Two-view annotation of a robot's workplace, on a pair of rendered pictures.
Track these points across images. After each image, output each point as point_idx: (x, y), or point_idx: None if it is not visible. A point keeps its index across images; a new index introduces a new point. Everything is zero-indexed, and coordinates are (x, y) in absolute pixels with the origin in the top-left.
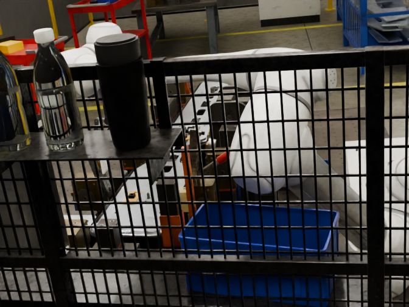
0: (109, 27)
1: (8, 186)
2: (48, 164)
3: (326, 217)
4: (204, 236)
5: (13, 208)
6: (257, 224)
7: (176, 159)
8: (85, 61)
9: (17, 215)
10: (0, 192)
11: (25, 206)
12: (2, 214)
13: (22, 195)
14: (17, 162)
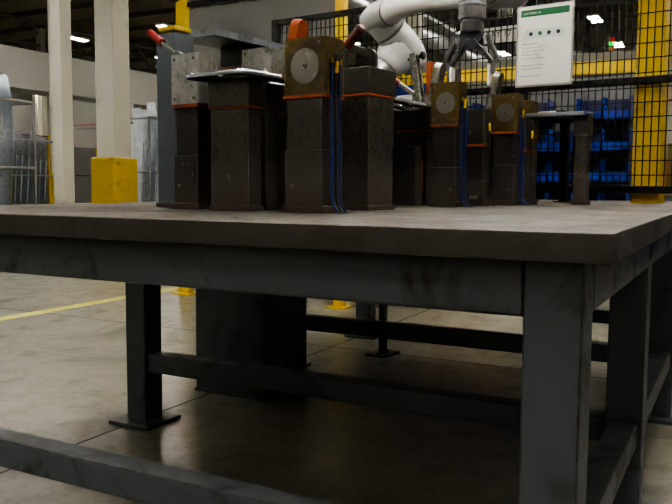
0: None
1: (542, 44)
2: (518, 34)
3: None
4: None
5: (542, 56)
6: (411, 97)
7: (411, 107)
8: None
9: (540, 61)
10: (547, 46)
11: (535, 56)
12: (549, 60)
13: (535, 50)
14: (534, 31)
